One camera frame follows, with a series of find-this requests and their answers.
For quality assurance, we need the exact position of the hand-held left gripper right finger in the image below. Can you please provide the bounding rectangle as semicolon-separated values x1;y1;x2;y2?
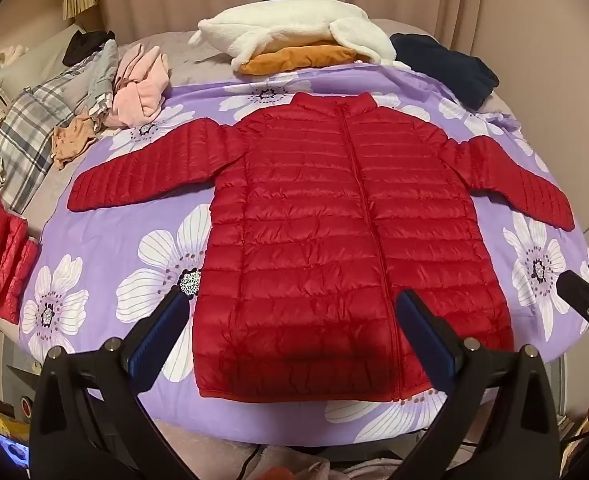
395;290;562;480

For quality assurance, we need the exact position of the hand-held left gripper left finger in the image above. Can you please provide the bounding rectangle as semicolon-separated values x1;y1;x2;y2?
29;287;195;480

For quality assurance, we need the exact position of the purple floral blanket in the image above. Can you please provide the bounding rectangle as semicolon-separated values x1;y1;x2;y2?
19;62;589;443

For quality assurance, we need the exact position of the grey appliance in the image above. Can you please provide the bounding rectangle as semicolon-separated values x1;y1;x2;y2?
2;335;42;416

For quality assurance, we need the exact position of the yellow box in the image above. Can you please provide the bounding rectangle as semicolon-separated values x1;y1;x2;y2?
0;410;31;438

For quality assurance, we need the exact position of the small lit screen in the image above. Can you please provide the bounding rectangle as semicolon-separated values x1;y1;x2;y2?
0;434;31;466

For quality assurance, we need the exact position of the tan garment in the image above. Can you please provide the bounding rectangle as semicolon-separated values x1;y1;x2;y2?
52;115;98;171

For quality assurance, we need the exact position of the pink garment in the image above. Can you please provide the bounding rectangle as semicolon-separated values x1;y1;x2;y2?
109;42;170;128

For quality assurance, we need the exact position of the plaid cloth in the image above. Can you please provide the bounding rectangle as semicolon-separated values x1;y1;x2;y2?
0;72;100;213

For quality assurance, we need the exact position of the navy garment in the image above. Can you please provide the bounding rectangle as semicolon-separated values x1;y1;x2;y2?
389;33;500;111

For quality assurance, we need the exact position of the grey garment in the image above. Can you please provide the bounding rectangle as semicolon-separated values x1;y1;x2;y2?
82;40;120;116

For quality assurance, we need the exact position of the beige pillow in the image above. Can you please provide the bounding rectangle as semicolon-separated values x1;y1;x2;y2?
0;22;85;93

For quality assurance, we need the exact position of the black garment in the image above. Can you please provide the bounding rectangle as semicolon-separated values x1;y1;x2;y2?
63;30;116;67

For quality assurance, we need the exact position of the orange garment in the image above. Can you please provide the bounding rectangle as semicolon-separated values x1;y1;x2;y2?
239;42;370;76

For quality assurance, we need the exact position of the white fleece garment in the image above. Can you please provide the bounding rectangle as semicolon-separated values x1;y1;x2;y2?
188;2;410;72

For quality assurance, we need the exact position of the black cable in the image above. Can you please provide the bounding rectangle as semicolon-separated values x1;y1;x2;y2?
234;442;262;480

